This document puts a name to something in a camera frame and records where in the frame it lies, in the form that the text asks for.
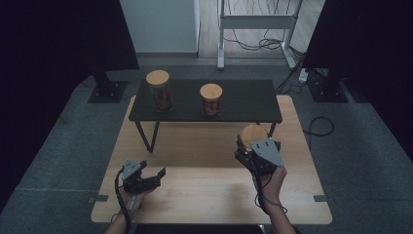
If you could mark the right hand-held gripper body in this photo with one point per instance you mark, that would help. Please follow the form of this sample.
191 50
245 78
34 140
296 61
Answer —
268 152

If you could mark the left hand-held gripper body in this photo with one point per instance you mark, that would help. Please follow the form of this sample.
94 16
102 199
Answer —
131 170

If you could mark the short glass jar wooden lid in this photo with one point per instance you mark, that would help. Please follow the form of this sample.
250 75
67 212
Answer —
254 133

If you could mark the black raised shelf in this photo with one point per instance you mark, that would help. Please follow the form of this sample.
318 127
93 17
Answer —
243 100

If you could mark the medium glass jar wooden lid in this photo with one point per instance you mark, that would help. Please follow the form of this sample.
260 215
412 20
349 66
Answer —
211 92

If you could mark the tall glass jar wooden lid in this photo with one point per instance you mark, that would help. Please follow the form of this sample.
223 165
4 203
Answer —
157 79

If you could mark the person's left hand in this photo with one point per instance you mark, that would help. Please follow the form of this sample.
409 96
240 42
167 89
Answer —
131 203

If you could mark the person's right hand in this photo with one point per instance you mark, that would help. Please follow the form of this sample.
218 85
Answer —
274 188

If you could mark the black stand base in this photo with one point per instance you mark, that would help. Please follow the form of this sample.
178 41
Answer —
108 92
328 92

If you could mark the white power strip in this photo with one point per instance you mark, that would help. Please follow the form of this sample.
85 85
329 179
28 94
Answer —
303 75

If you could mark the black curtain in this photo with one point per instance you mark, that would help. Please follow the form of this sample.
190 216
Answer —
48 65
373 48

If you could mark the white cabinet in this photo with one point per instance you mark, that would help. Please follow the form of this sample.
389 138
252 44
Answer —
159 26

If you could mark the white metal stand frame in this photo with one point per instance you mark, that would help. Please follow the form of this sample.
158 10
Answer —
256 22

